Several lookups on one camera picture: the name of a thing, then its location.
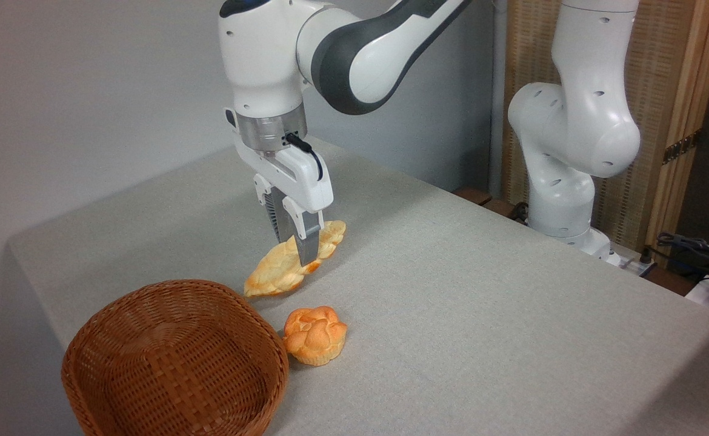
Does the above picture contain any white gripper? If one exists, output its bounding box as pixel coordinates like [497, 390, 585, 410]
[224, 107, 335, 268]

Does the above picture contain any wooden woven folding screen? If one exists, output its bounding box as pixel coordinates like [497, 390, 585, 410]
[502, 0, 709, 268]

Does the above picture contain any metal screen hinge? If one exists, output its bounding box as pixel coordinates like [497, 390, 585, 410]
[662, 130, 702, 165]

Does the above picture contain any long golden bread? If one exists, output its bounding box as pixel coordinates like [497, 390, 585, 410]
[244, 219, 347, 298]

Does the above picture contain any round orange bread bun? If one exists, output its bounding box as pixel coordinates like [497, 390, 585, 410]
[282, 305, 348, 367]

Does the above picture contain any bundle of black cables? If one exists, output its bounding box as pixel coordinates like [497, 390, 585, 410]
[656, 231, 709, 285]

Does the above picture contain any brown woven wicker basket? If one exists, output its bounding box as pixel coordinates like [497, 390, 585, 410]
[61, 279, 290, 436]

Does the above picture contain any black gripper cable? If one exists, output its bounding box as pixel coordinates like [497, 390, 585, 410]
[285, 133, 324, 182]

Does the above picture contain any grey vertical pipe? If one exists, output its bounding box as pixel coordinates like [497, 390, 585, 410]
[488, 0, 508, 200]

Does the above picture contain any brown wooden block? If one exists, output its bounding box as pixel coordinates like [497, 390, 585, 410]
[482, 199, 520, 220]
[453, 187, 493, 207]

